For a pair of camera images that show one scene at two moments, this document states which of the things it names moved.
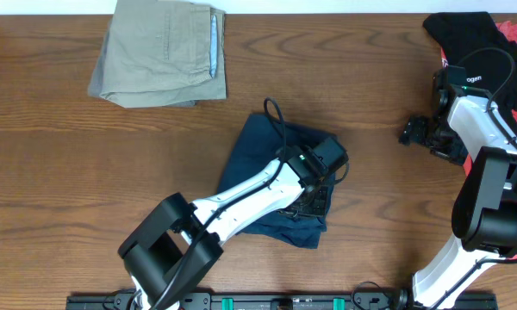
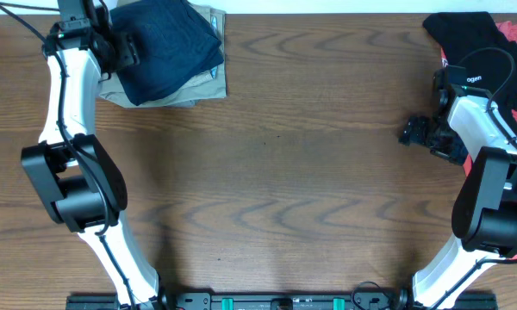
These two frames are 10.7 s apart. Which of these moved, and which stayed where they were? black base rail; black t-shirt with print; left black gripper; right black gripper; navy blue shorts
Moved: navy blue shorts; left black gripper
Stayed: right black gripper; black t-shirt with print; black base rail
